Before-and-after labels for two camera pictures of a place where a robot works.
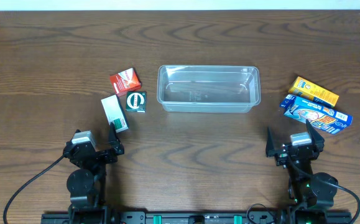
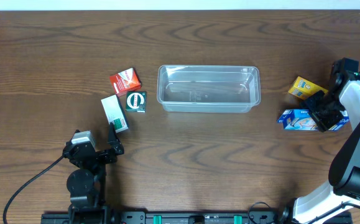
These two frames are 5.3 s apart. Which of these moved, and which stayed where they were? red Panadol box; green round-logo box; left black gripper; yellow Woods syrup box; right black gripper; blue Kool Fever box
Moved: right black gripper; blue Kool Fever box
Stayed: green round-logo box; red Panadol box; yellow Woods syrup box; left black gripper
